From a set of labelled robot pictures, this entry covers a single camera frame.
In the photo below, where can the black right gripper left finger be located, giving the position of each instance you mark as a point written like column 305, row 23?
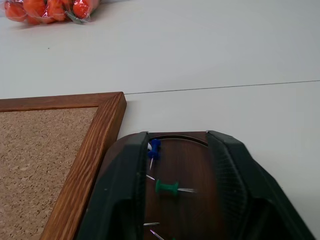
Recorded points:
column 115, row 190

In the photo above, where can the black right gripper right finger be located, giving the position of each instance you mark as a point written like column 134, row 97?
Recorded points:
column 240, row 180

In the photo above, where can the dark brown wooden tray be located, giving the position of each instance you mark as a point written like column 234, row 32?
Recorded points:
column 185, row 207

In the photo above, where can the pushpin with hidden head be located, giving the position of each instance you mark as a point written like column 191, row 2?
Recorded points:
column 150, row 177
column 151, row 224
column 155, row 235

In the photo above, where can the white pushpin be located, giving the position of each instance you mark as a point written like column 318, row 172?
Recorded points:
column 149, row 147

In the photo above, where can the blue pushpin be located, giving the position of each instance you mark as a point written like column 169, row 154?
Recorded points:
column 155, row 150

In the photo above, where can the wooden framed cork board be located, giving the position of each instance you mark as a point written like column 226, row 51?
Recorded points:
column 45, row 155

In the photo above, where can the bag of orange fruit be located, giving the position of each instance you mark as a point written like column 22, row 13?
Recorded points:
column 47, row 10

